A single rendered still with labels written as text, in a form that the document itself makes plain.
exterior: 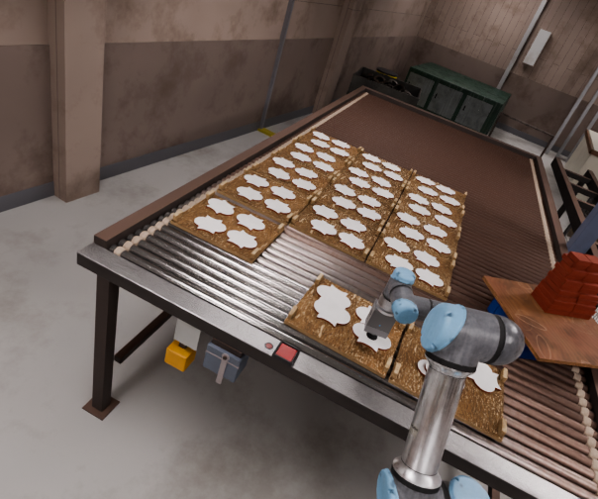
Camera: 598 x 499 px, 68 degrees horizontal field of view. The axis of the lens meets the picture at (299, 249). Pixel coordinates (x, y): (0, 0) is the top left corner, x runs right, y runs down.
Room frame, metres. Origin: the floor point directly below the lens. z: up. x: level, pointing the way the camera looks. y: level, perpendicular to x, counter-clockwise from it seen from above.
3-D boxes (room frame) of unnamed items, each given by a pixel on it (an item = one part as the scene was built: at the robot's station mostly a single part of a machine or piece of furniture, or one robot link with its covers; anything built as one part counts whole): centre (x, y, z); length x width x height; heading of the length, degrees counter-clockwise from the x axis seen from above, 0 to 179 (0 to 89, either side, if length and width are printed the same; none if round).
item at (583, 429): (1.43, -0.32, 0.90); 1.95 x 0.05 x 0.05; 78
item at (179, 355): (1.15, 0.30, 0.74); 0.09 x 0.08 x 0.24; 78
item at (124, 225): (3.28, 0.32, 0.90); 4.04 x 0.06 x 0.10; 168
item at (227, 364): (1.12, 0.12, 0.77); 0.14 x 0.11 x 0.18; 78
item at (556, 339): (1.70, -1.18, 1.03); 0.50 x 0.50 x 0.02; 17
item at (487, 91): (9.76, -1.98, 0.37); 1.85 x 1.69 x 0.74; 72
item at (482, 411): (1.25, -0.69, 0.93); 0.41 x 0.35 x 0.02; 77
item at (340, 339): (1.35, -0.28, 0.93); 0.41 x 0.35 x 0.02; 76
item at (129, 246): (1.18, -0.27, 0.90); 1.95 x 0.05 x 0.05; 78
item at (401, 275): (1.24, -0.36, 1.24); 0.09 x 0.08 x 0.11; 8
